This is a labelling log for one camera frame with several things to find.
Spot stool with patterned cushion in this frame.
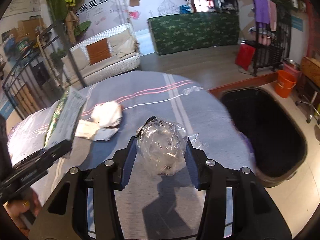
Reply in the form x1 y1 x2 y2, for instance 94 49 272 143
295 57 319 126

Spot black iron railing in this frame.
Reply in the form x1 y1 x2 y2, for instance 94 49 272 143
2 22 87 120

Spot purple towel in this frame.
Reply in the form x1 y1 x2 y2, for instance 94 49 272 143
253 0 270 24

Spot dark brown trash bin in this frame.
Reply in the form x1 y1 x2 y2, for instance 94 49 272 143
220 87 308 187

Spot white tissue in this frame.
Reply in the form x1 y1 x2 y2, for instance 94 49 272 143
91 101 123 128

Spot pink towel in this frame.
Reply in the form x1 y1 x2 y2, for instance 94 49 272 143
267 0 277 31

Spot green milk carton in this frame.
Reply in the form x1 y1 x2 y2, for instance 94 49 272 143
44 87 86 150

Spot white wicker swing sofa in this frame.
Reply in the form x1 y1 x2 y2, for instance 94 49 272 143
70 23 140 86

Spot orange brown cushion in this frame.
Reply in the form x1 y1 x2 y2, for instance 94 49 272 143
86 38 111 65

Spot red bag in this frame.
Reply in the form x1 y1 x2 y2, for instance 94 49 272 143
235 43 255 71

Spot black metal rack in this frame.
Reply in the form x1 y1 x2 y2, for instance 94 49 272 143
253 1 291 76

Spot pink basin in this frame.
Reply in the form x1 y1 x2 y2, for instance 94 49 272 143
283 58 301 80

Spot beige paper bag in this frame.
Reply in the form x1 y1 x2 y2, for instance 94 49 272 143
75 120 119 141

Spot left hand gold nails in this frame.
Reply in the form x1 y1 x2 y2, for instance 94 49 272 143
3 188 42 237

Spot clear plastic bag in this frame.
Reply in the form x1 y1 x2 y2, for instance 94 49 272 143
136 116 207 176

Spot tall leafy plant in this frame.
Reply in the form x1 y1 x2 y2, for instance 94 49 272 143
46 0 82 45

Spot green patterned counter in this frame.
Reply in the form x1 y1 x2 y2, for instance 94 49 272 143
148 12 239 55

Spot orange plastic bucket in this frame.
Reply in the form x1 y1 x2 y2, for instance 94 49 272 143
274 70 297 99

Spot blue striped table cloth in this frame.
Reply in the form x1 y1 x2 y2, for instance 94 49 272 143
7 70 257 240

